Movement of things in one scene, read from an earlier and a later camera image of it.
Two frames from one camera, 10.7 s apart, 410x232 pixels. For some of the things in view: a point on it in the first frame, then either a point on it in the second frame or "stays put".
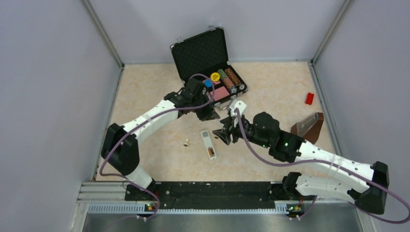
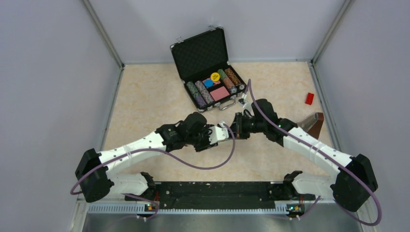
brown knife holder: x=310 y=127 stays put
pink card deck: x=220 y=93 stays put
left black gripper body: x=205 y=113 to x=205 y=139
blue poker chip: x=208 y=83 stays put
